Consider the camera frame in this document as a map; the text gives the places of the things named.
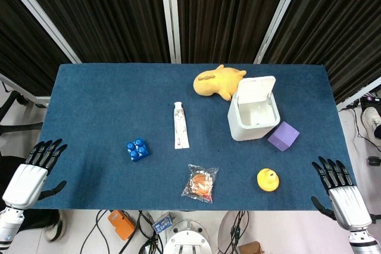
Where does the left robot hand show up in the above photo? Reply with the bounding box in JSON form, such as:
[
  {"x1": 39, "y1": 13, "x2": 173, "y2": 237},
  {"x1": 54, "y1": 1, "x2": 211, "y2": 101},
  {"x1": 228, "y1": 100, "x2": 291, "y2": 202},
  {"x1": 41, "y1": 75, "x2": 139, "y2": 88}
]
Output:
[{"x1": 2, "y1": 138, "x2": 68, "y2": 209}]

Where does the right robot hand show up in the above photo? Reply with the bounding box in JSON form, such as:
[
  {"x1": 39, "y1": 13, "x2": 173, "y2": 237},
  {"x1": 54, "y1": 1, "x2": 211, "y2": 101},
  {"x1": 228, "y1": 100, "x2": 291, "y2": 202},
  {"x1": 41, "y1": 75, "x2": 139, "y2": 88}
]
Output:
[{"x1": 310, "y1": 156, "x2": 373, "y2": 231}]

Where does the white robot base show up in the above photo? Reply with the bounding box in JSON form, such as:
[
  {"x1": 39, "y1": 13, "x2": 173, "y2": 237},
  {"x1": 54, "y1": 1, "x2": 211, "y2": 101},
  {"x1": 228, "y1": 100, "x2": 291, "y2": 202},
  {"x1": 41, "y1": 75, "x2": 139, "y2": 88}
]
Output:
[{"x1": 163, "y1": 218, "x2": 220, "y2": 254}]

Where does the white open-lid bin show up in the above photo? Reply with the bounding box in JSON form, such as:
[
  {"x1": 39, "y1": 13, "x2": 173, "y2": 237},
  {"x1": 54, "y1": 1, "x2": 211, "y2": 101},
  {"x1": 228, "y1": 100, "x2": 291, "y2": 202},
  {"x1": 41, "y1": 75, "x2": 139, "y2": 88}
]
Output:
[{"x1": 227, "y1": 76, "x2": 281, "y2": 142}]

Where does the white black shoe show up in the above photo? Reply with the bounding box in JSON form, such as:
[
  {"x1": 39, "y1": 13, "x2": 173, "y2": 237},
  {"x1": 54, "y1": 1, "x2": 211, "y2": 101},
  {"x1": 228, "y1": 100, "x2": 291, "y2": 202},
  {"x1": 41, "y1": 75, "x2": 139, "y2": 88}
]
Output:
[{"x1": 361, "y1": 106, "x2": 381, "y2": 139}]

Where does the yellow rubber duck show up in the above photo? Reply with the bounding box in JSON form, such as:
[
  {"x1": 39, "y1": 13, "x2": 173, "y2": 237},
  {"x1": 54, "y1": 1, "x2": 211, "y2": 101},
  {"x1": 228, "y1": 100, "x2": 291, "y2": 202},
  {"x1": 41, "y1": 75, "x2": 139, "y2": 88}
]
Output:
[{"x1": 257, "y1": 168, "x2": 280, "y2": 192}]

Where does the purple foam cube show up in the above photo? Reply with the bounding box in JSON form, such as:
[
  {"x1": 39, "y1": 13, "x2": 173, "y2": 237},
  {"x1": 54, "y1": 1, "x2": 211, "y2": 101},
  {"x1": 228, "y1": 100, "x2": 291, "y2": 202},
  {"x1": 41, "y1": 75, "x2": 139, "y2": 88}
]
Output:
[{"x1": 267, "y1": 121, "x2": 300, "y2": 152}]

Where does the orange box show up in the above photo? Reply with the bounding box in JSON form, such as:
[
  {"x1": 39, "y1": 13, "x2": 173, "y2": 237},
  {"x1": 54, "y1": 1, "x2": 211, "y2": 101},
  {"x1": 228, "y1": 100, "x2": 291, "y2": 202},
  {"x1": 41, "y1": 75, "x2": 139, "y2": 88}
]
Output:
[{"x1": 107, "y1": 209, "x2": 136, "y2": 240}]

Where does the brown cardboard box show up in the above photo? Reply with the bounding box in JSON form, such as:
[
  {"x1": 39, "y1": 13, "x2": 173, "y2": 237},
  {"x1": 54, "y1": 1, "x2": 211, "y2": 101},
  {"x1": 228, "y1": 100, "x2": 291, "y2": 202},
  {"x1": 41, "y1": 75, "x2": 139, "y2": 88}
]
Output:
[{"x1": 238, "y1": 240, "x2": 263, "y2": 254}]

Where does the blue building block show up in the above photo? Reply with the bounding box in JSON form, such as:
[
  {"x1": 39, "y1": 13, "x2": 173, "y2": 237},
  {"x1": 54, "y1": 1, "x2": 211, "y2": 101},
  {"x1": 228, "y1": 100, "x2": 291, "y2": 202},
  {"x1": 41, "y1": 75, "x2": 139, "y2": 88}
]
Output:
[{"x1": 126, "y1": 137, "x2": 150, "y2": 163}]

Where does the white round disc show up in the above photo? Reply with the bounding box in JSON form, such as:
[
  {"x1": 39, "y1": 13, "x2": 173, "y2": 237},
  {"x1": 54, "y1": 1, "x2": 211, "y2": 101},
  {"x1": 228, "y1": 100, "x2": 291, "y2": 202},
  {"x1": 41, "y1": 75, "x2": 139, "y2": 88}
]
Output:
[{"x1": 217, "y1": 211, "x2": 249, "y2": 253}]

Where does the blue table cloth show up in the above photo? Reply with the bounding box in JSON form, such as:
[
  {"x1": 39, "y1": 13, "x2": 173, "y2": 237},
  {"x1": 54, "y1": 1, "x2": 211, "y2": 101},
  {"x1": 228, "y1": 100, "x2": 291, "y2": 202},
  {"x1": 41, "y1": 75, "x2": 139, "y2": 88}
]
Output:
[{"x1": 31, "y1": 62, "x2": 358, "y2": 212}]

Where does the blue white small box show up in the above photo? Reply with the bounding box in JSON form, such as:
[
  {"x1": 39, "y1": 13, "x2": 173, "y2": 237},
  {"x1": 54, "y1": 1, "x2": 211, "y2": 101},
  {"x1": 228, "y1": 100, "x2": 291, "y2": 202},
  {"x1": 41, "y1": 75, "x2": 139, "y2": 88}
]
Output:
[{"x1": 152, "y1": 212, "x2": 174, "y2": 234}]

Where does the clear snack packet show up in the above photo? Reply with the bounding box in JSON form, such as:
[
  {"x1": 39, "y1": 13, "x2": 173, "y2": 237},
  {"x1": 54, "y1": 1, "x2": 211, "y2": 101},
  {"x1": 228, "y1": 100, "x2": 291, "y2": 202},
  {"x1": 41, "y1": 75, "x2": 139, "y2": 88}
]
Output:
[{"x1": 180, "y1": 164, "x2": 220, "y2": 203}]

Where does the white toothpaste tube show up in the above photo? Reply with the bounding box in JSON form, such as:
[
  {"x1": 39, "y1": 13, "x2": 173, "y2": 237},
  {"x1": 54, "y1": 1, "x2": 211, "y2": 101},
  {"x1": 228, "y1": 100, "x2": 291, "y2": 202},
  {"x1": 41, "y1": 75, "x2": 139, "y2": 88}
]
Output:
[{"x1": 173, "y1": 101, "x2": 191, "y2": 150}]

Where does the yellow plush toy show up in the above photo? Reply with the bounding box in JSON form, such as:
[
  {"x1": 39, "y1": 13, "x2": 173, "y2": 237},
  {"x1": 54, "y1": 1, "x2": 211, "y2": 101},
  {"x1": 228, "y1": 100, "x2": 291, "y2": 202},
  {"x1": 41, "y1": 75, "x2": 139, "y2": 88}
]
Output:
[{"x1": 193, "y1": 64, "x2": 248, "y2": 101}]

